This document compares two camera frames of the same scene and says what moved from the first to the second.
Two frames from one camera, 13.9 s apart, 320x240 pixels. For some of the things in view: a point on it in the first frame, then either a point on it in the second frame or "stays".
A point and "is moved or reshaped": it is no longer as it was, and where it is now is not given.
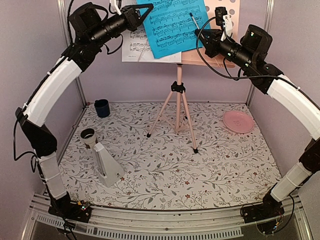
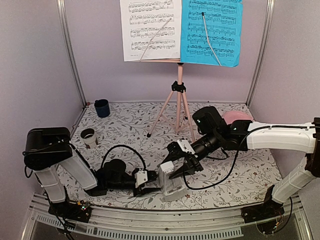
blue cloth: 170,26 → 211,31
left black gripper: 133,19 → 145,191
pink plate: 238,121 stays
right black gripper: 210,44 → 188,168
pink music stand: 198,57 → 178,89
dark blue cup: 102,106 stays
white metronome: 109,171 is moved or reshaped
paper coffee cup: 88,136 stays
